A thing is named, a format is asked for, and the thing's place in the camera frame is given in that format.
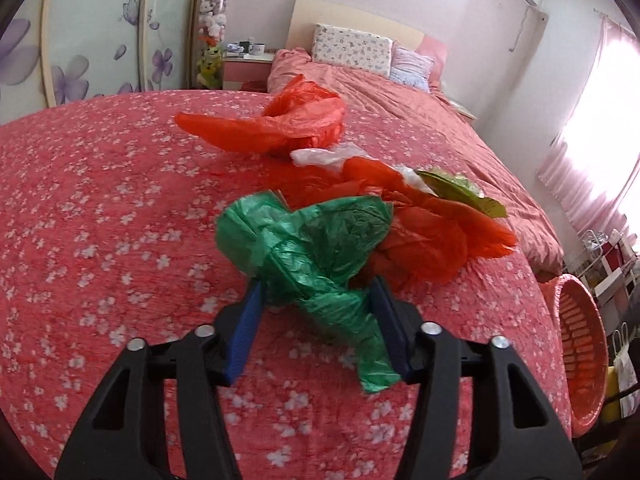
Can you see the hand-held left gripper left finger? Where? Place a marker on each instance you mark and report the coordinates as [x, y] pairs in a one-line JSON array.
[[245, 335]]

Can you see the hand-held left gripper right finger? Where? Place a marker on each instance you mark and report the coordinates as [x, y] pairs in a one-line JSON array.
[[391, 332]]

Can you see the green plastic bag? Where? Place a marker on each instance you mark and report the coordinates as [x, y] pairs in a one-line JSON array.
[[320, 260]]

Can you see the red plastic bag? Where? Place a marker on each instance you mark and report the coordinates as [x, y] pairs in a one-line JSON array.
[[435, 235]]

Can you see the green yellow printed packet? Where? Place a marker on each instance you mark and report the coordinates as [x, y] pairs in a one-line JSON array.
[[460, 190]]

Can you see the orange plastic laundry basket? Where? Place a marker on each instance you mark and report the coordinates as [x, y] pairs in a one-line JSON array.
[[580, 340]]

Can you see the thin white plastic bag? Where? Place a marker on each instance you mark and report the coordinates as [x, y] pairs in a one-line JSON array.
[[320, 156]]

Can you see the orange plastic bag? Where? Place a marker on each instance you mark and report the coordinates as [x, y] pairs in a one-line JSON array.
[[300, 115]]

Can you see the red floral tablecloth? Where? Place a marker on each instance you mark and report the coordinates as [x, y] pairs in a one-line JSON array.
[[125, 210]]

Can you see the bed with salmon cover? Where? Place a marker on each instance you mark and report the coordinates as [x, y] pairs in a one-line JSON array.
[[425, 120]]

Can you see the pink nightstand with mugs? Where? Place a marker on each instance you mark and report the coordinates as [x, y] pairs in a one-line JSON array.
[[245, 72]]

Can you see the pink curtain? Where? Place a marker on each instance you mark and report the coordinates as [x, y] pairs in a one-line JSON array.
[[590, 160]]

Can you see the pink striped pillow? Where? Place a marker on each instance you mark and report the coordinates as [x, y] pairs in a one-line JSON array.
[[410, 67]]

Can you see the green plush toy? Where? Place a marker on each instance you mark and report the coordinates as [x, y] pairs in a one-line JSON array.
[[210, 62]]

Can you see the floral print pillow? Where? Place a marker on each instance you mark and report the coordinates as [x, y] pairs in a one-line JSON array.
[[350, 50]]

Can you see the white mug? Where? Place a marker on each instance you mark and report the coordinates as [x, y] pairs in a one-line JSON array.
[[257, 49]]

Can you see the dark mug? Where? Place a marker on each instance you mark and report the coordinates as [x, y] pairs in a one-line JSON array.
[[245, 46]]

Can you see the beige pink headboard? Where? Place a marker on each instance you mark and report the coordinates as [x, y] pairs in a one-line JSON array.
[[350, 17]]

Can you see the clear tube of plush toys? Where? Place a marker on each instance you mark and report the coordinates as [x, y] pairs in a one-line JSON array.
[[215, 15]]

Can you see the air conditioner pipe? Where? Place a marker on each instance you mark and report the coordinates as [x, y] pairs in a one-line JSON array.
[[522, 25]]

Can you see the flower print sliding wardrobe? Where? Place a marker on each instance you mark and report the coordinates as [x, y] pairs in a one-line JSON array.
[[75, 35]]

